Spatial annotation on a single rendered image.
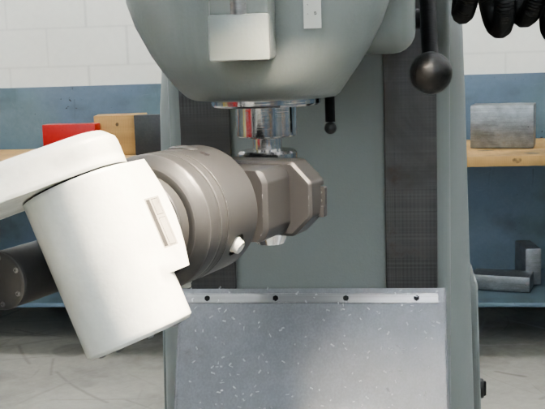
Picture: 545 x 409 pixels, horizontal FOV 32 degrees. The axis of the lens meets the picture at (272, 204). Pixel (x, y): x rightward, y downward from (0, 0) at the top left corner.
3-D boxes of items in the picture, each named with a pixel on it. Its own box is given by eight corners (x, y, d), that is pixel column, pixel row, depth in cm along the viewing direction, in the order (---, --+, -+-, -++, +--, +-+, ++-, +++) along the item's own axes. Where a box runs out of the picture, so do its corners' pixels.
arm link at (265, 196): (326, 133, 70) (254, 149, 60) (328, 262, 72) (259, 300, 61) (178, 132, 76) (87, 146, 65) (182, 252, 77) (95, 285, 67)
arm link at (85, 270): (196, 127, 61) (91, 143, 51) (263, 281, 61) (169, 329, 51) (68, 193, 66) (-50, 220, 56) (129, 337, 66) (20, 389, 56)
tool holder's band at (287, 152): (232, 161, 78) (231, 148, 78) (287, 157, 79) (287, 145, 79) (246, 167, 73) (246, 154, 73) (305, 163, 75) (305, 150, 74)
